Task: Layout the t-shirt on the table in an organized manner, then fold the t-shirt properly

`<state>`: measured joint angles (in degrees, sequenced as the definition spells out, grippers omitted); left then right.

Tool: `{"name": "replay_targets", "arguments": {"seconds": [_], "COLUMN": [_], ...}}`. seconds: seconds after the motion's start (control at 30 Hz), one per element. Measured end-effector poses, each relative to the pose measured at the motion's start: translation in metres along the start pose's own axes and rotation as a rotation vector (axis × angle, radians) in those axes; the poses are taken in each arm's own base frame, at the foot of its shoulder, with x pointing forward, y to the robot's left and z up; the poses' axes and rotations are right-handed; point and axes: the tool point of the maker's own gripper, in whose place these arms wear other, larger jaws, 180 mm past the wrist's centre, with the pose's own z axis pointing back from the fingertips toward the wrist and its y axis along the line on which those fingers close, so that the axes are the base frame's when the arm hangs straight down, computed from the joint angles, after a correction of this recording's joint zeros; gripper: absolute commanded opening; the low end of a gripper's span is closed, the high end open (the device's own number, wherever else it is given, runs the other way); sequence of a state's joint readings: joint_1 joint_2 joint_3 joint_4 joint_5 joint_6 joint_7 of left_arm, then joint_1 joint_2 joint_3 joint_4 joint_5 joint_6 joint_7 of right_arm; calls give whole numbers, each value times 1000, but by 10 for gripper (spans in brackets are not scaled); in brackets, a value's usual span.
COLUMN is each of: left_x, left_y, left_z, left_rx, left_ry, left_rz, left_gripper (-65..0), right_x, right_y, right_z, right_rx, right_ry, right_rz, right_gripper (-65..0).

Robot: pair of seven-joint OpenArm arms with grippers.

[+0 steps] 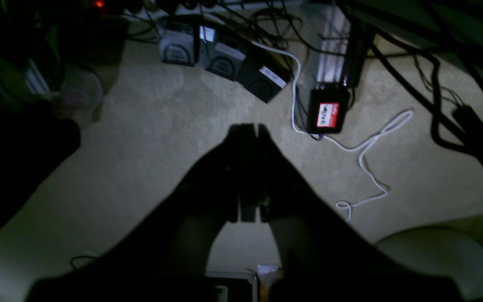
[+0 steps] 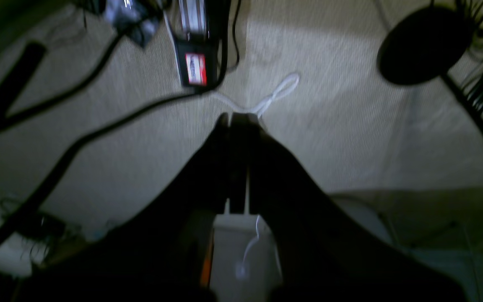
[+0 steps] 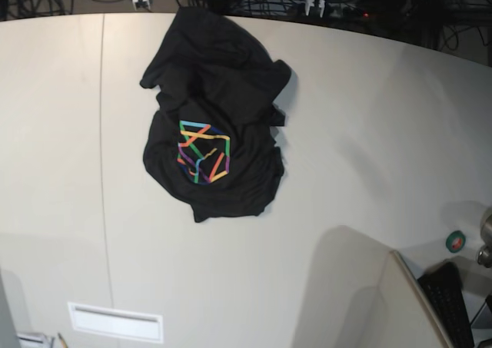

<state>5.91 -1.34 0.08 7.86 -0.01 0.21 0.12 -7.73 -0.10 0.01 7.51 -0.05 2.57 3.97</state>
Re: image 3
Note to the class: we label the black t-shirt with colourful print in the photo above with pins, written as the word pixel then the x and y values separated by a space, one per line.
pixel 210 143

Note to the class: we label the beige partition panel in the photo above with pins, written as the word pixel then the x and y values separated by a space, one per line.
pixel 405 318

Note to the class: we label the green tape roll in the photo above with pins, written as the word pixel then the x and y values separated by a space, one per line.
pixel 455 241

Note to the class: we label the black keyboard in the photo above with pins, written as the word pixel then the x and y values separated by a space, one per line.
pixel 443 289

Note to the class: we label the silver metal cylinder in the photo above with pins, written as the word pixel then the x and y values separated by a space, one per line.
pixel 484 253

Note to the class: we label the yellow pencil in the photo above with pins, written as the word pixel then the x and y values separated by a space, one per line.
pixel 62 341

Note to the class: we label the white cable slot cover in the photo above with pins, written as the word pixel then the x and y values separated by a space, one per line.
pixel 119 324

